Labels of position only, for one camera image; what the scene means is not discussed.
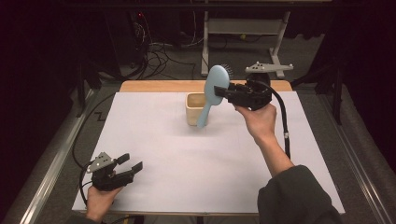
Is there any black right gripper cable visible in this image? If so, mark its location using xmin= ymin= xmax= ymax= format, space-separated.
xmin=247 ymin=78 xmax=292 ymax=161

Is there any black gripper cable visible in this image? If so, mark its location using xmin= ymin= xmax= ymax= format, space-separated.
xmin=247 ymin=78 xmax=292 ymax=161
xmin=72 ymin=92 xmax=117 ymax=207

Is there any light blue hairbrush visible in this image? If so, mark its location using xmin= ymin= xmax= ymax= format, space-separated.
xmin=195 ymin=63 xmax=234 ymax=129

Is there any person's right hand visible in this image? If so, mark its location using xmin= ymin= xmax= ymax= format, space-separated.
xmin=233 ymin=103 xmax=278 ymax=146

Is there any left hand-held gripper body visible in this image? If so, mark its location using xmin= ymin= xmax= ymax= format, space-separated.
xmin=86 ymin=151 xmax=136 ymax=191

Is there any tangle of floor cables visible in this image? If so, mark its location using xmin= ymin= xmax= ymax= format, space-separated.
xmin=130 ymin=12 xmax=204 ymax=79

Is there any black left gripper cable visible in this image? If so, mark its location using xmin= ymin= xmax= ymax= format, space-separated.
xmin=72 ymin=92 xmax=117 ymax=207

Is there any white table cover sheet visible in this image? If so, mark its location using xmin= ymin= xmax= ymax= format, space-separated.
xmin=72 ymin=91 xmax=346 ymax=216

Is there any white metal stand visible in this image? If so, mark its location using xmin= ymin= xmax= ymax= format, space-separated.
xmin=200 ymin=10 xmax=292 ymax=78

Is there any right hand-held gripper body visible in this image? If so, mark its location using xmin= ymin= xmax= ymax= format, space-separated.
xmin=223 ymin=61 xmax=294 ymax=112

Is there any beige square container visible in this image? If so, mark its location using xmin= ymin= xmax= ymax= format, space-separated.
xmin=185 ymin=91 xmax=219 ymax=127

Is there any aluminium floor rail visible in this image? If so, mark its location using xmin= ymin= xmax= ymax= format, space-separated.
xmin=317 ymin=92 xmax=396 ymax=224
xmin=18 ymin=90 xmax=94 ymax=224

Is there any person's left hand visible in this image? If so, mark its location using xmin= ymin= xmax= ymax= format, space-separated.
xmin=85 ymin=185 xmax=124 ymax=222

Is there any black stand leg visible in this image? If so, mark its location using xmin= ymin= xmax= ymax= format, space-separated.
xmin=76 ymin=60 xmax=102 ymax=119
xmin=292 ymin=62 xmax=345 ymax=126

